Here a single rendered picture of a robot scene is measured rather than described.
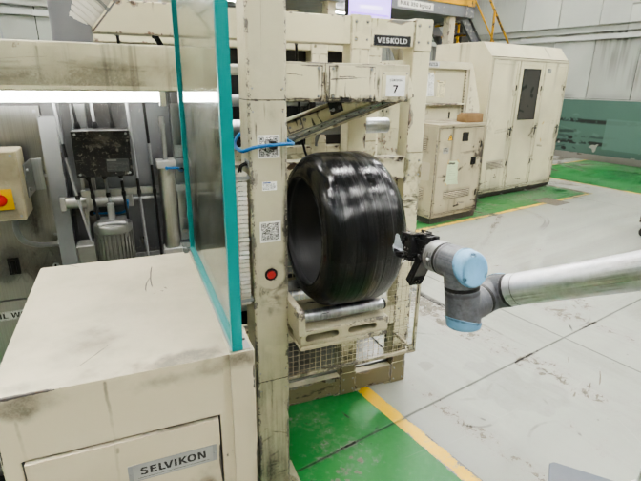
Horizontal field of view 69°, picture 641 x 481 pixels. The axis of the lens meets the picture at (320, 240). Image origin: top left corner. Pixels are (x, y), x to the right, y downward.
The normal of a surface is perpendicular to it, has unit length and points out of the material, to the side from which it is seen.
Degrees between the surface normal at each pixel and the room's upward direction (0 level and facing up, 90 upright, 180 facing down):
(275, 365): 90
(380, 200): 56
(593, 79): 90
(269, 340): 90
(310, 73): 90
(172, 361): 0
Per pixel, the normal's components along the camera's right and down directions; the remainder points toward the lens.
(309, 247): 0.32, -0.27
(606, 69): -0.83, 0.17
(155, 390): 0.37, 0.30
